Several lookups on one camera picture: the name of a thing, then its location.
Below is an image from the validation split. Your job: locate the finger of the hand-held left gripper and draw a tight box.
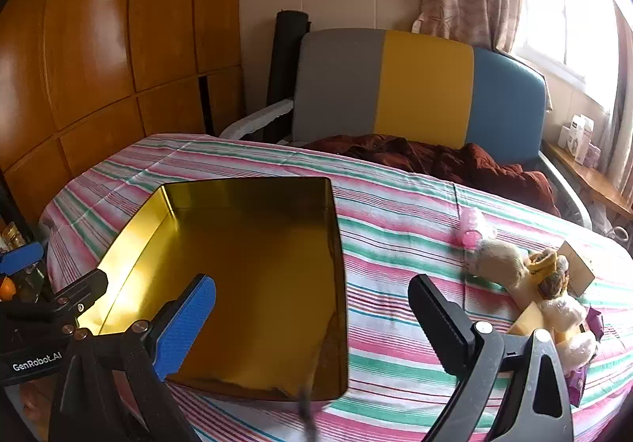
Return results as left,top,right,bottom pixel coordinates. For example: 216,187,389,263
0,241,45,275
47,269,110,324

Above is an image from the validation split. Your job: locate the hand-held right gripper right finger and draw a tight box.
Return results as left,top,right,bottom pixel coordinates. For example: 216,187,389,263
407,274,575,442

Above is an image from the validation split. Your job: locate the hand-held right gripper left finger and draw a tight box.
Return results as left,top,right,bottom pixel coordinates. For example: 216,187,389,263
48,273,217,442

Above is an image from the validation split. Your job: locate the cream plush toy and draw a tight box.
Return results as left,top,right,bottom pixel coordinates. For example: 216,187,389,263
467,239,532,294

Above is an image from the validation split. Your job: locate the gold tin box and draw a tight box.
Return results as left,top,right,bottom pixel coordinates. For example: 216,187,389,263
78,177,350,404

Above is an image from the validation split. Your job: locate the pink roll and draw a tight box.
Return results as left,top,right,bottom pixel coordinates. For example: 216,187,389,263
455,207,488,250

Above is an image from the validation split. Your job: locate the yellow printed plush toy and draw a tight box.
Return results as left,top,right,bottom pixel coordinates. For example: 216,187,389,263
524,248,569,299

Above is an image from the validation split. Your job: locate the white cotton ball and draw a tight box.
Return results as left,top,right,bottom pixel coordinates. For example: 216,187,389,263
539,296,589,329
559,333,599,371

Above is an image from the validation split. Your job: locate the purple packet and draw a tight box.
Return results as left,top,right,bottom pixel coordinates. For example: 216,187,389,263
564,365,588,408
586,306,606,341

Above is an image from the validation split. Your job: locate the brown cardboard box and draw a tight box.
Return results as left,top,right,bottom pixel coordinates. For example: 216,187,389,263
556,240,597,297

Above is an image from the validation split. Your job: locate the dark red blanket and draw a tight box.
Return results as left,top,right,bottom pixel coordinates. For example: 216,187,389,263
301,133,562,218

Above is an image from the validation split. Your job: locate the wooden side desk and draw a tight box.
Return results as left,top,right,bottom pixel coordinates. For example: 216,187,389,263
541,139,633,220

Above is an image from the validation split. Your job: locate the wooden wardrobe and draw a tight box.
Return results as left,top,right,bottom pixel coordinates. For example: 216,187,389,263
0,0,245,225

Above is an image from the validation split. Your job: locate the white foam strip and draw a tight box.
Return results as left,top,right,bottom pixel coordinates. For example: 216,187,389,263
219,98,295,141

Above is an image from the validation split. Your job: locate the white carton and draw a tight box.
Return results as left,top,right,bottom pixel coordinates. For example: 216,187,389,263
558,114,595,163

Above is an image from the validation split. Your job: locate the grey yellow blue chair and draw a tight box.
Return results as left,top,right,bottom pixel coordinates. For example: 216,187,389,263
291,28,549,161

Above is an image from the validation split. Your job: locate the black rolled mat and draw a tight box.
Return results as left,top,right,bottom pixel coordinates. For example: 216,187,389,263
266,9,311,141

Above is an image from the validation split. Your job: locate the bright window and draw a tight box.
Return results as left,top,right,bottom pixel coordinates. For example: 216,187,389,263
514,0,626,111

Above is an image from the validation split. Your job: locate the grey bed rail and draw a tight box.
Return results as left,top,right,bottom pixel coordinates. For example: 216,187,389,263
536,148,594,230

